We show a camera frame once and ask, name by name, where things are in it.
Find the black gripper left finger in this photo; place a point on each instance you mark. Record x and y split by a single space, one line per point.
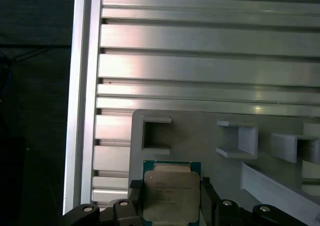
135 191

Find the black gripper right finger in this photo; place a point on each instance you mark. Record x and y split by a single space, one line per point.
208 198

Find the silver CPU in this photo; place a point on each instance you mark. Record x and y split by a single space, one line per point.
172 191

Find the grey parts rack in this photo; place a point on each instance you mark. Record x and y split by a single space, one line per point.
195 140

